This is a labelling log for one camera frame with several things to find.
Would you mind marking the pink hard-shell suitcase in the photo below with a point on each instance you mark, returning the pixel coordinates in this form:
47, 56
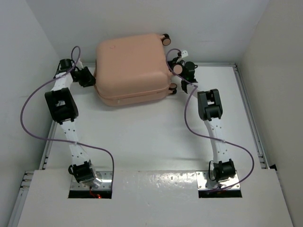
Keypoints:
133, 70

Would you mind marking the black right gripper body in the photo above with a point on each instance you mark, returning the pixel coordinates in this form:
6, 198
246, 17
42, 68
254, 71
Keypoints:
181, 63

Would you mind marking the metal base plate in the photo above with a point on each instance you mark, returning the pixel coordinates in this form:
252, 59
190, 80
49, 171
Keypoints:
101, 190
208, 189

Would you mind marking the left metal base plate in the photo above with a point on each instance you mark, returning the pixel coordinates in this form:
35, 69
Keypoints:
101, 190

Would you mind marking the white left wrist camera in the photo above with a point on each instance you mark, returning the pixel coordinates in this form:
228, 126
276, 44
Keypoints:
79, 65

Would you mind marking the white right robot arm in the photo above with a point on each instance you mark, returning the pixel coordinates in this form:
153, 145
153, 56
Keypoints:
210, 111

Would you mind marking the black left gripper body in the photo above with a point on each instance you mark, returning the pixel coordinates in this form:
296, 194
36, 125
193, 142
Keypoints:
81, 76

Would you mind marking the aluminium table edge rail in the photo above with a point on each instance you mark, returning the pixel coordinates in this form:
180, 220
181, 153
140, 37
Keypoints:
219, 64

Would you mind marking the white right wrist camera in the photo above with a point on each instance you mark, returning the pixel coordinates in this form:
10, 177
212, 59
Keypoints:
183, 54

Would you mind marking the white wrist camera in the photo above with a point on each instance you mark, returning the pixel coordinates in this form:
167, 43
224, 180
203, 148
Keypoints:
183, 54
79, 65

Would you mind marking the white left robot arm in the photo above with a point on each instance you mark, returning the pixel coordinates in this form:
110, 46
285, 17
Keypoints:
64, 111

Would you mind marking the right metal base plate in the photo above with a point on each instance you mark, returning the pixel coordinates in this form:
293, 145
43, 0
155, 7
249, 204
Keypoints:
208, 189

